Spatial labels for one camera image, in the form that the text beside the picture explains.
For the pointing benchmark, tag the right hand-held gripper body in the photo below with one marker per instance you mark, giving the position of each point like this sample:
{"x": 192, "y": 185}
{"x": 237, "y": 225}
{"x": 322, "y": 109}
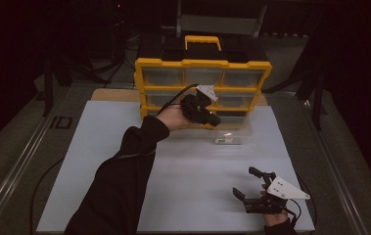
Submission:
{"x": 284, "y": 191}

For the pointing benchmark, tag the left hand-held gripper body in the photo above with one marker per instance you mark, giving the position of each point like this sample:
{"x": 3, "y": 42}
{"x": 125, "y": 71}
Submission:
{"x": 196, "y": 106}

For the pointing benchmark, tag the clear plastic drawer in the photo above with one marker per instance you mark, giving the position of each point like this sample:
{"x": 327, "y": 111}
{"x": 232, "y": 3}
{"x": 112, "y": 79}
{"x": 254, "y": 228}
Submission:
{"x": 233, "y": 132}

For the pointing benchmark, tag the person's left hand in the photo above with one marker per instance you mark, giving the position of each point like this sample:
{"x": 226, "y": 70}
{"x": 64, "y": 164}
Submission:
{"x": 173, "y": 119}

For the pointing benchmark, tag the person's right hand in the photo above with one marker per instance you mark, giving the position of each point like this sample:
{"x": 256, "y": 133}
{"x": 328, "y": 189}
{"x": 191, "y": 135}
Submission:
{"x": 276, "y": 218}

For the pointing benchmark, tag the set of clear cabinet drawers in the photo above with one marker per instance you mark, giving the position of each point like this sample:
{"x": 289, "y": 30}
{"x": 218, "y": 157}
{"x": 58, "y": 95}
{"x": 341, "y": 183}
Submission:
{"x": 238, "y": 78}

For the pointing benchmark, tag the white board sheet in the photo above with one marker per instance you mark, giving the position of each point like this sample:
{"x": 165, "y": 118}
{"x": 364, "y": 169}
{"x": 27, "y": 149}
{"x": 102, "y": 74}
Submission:
{"x": 193, "y": 169}

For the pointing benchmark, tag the yellow and black organizer cabinet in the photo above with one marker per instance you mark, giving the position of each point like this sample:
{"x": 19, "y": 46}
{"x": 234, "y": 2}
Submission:
{"x": 202, "y": 52}

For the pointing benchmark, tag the black stand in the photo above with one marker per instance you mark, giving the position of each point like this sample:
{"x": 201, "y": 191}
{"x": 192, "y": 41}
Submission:
{"x": 317, "y": 101}
{"x": 48, "y": 88}

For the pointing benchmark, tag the metal table rail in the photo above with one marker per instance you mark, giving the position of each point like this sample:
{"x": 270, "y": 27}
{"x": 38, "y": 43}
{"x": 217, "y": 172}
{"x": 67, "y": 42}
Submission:
{"x": 16, "y": 166}
{"x": 336, "y": 169}

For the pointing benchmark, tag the grey metal frame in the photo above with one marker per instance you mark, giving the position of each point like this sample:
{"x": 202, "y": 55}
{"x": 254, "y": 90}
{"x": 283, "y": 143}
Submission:
{"x": 219, "y": 23}

